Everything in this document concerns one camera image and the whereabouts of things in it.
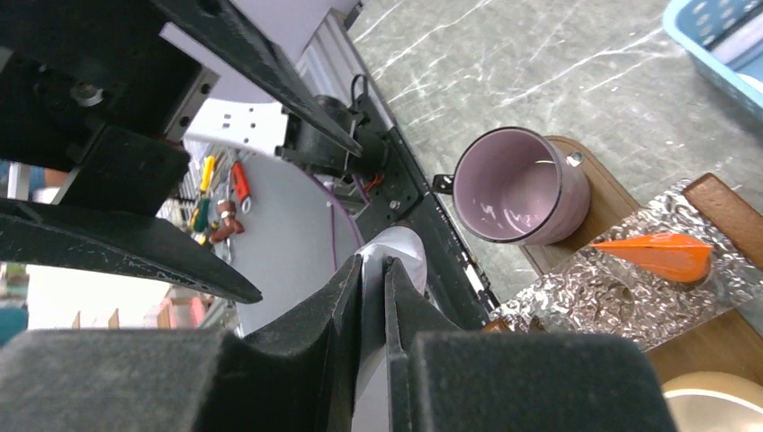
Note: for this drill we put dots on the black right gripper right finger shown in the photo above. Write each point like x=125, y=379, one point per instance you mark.
x=443, y=378

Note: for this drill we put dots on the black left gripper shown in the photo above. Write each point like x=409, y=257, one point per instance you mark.
x=93, y=89

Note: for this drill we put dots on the tools on background shelf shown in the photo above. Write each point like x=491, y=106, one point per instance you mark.
x=211, y=198

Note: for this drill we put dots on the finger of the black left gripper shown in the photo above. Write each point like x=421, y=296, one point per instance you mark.
x=221, y=28

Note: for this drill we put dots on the yellow mug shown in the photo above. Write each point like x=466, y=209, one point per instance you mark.
x=714, y=401

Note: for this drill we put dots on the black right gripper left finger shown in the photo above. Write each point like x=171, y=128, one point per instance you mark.
x=297, y=373

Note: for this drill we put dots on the orange toothpaste tube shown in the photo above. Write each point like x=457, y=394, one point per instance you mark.
x=674, y=257

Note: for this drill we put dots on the light blue plastic basket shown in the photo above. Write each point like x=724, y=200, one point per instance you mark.
x=724, y=40

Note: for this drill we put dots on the purple grey mug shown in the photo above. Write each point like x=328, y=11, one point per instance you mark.
x=514, y=186

